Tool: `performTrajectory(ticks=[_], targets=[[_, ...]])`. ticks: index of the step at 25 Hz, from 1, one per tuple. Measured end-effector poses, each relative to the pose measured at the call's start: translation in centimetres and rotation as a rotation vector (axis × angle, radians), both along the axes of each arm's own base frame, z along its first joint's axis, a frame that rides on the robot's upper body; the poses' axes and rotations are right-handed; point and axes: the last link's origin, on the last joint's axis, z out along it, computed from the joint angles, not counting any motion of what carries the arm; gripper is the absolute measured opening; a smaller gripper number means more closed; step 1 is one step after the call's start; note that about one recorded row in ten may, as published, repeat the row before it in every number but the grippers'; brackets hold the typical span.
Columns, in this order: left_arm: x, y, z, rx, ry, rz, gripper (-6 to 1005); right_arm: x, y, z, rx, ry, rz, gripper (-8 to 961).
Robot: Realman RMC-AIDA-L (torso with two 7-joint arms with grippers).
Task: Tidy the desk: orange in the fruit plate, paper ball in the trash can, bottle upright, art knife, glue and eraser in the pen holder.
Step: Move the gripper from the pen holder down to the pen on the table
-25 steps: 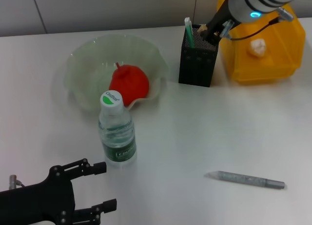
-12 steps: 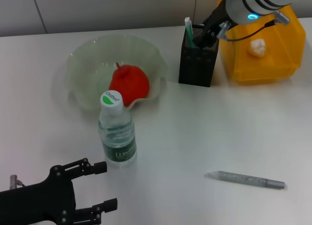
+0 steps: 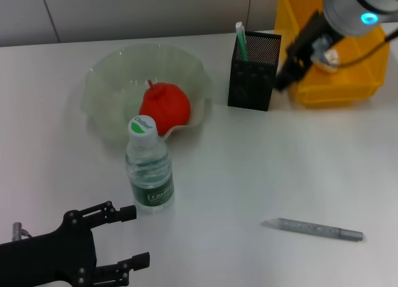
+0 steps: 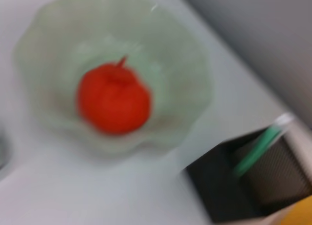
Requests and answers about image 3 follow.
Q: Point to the clear green-label water bottle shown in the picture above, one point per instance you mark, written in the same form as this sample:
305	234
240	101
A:
149	172

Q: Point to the white paper ball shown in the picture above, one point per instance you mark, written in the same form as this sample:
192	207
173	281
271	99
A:
331	58

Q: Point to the yellow plastic bin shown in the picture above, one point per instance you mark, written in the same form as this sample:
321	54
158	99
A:
342	87

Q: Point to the green pen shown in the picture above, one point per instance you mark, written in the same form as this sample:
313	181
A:
242	45

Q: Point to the black mesh pen holder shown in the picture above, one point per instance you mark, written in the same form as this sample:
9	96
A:
252	84

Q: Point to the green glass fruit plate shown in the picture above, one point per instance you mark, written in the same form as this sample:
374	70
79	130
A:
109	91

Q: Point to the grey marker pen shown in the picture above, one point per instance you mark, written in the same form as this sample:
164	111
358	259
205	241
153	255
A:
311	228

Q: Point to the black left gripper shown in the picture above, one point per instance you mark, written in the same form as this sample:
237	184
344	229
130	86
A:
46	259

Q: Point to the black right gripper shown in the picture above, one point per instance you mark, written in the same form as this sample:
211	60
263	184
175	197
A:
311	38

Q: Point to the silver connector plug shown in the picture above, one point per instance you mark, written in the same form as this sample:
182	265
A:
17	231

